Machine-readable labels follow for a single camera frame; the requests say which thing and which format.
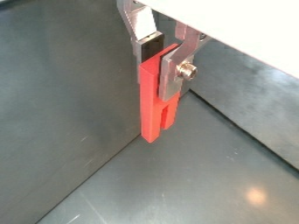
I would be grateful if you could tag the red double-square peg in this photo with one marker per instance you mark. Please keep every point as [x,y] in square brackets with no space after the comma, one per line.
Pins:
[156,112]

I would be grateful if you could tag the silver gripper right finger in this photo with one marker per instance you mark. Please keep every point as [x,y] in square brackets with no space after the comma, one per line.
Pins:
[178,68]

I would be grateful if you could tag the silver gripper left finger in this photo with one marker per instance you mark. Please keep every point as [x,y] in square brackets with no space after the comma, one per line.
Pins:
[147,40]

